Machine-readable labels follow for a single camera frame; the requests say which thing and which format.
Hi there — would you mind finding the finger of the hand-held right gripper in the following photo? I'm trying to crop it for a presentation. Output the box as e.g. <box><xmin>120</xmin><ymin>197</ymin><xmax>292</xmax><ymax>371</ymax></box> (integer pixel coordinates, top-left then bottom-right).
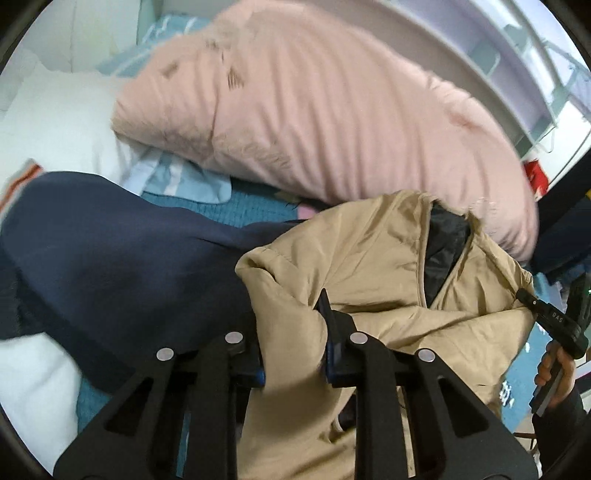
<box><xmin>516</xmin><ymin>288</ymin><xmax>590</xmax><ymax>359</ymax></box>

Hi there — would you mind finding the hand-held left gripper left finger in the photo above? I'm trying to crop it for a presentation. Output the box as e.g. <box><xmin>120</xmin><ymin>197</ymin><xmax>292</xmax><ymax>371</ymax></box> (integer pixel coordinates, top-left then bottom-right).
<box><xmin>53</xmin><ymin>331</ymin><xmax>267</xmax><ymax>480</ymax></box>

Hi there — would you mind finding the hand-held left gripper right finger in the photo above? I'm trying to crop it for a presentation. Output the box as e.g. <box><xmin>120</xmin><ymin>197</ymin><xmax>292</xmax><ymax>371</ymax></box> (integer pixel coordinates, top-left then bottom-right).
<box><xmin>313</xmin><ymin>288</ymin><xmax>541</xmax><ymax>480</ymax></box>

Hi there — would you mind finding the tan padded jacket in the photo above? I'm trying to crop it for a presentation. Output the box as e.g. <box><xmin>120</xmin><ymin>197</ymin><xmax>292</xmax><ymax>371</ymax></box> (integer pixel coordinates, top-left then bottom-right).
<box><xmin>235</xmin><ymin>189</ymin><xmax>542</xmax><ymax>480</ymax></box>

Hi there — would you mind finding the person's right forearm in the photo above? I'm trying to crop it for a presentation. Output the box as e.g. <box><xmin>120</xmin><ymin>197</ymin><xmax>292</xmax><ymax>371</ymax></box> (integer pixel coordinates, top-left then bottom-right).
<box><xmin>531</xmin><ymin>387</ymin><xmax>591</xmax><ymax>480</ymax></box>

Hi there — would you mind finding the person's right hand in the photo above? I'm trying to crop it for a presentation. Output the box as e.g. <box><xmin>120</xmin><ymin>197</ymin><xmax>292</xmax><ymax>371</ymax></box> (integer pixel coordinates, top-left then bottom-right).
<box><xmin>534</xmin><ymin>344</ymin><xmax>578</xmax><ymax>411</ymax></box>

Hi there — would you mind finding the dark blue furniture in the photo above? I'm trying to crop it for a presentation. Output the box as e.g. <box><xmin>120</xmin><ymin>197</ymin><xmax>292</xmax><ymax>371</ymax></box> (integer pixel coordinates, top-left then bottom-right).
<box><xmin>529</xmin><ymin>154</ymin><xmax>591</xmax><ymax>284</ymax></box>

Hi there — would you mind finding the red packet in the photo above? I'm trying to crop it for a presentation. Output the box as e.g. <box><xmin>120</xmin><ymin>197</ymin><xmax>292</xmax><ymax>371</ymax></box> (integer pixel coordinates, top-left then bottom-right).
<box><xmin>524</xmin><ymin>159</ymin><xmax>550</xmax><ymax>201</ymax></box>

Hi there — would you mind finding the teal bed sheet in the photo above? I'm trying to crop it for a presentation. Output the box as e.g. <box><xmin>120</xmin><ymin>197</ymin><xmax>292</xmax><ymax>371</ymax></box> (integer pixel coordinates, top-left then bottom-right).
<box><xmin>76</xmin><ymin>178</ymin><xmax>539</xmax><ymax>462</ymax></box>

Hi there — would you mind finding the navy blue garment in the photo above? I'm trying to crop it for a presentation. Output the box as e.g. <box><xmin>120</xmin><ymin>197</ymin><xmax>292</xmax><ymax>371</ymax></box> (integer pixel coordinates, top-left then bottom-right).
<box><xmin>0</xmin><ymin>171</ymin><xmax>305</xmax><ymax>393</ymax></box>

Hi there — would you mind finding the white duvet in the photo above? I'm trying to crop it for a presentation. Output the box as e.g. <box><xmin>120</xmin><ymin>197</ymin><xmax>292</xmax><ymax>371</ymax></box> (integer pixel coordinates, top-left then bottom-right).
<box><xmin>0</xmin><ymin>336</ymin><xmax>84</xmax><ymax>468</ymax></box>

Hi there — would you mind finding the pink fluffy blanket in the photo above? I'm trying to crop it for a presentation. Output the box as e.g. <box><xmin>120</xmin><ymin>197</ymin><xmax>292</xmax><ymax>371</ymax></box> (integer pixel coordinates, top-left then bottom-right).
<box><xmin>111</xmin><ymin>0</ymin><xmax>540</xmax><ymax>264</ymax></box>

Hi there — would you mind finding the white cloth with orange stripe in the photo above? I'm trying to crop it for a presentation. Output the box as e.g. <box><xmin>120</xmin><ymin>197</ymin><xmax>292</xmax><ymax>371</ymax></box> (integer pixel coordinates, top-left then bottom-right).
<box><xmin>0</xmin><ymin>158</ymin><xmax>45</xmax><ymax>217</ymax></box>

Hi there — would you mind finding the white pillow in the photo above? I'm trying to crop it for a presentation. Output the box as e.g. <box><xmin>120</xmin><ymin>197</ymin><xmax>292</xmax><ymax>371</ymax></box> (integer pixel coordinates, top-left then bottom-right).
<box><xmin>0</xmin><ymin>62</ymin><xmax>141</xmax><ymax>192</ymax></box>

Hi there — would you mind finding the white wire shelf rack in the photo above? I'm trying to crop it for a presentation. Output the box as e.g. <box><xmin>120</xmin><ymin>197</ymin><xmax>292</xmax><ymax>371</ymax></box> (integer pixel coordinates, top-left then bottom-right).
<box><xmin>374</xmin><ymin>0</ymin><xmax>591</xmax><ymax>160</ymax></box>

